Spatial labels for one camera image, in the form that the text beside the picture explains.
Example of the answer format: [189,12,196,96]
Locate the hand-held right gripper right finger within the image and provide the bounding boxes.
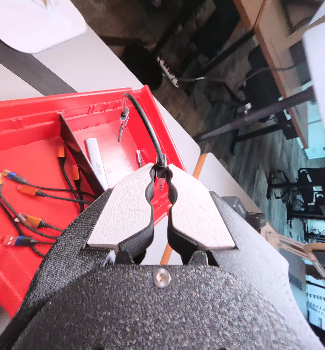
[166,164,237,258]

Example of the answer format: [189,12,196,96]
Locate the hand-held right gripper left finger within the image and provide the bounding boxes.
[87,163,155,256]

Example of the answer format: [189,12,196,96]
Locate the black USB cable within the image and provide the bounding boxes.
[117,92,168,193]

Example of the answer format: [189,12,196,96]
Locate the red plastic bin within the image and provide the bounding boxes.
[0,85,186,319]

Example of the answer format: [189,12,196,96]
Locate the small dark grey device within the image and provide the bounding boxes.
[223,196,265,233]

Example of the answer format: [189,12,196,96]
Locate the white stick dongle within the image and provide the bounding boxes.
[85,137,109,191]

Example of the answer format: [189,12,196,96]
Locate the black bin divider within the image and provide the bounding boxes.
[59,113,109,196]

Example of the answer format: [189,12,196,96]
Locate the black light stand pole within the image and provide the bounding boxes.
[193,87,316,143]

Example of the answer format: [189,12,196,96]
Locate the white power strip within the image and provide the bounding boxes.
[157,57,179,88]

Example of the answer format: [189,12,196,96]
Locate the studio light panel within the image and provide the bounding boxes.
[302,0,325,159]

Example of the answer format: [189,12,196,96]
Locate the wooden desk with black legs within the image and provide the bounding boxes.
[234,0,316,149]

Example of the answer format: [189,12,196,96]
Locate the white base clear stand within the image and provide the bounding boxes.
[0,0,87,54]

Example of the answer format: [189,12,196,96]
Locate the tangle of braided usb cables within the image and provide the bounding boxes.
[0,145,97,257]

